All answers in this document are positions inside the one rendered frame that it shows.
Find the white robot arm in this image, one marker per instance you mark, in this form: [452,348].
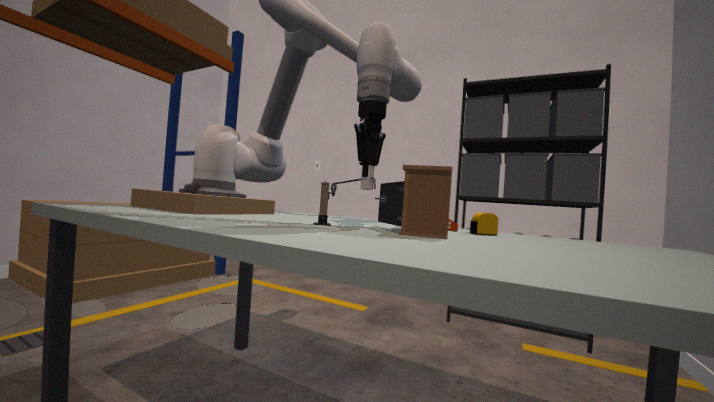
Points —
[219,153]

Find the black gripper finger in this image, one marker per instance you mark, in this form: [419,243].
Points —
[364,154]
[376,150]

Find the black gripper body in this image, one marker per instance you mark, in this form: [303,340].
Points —
[371,111]

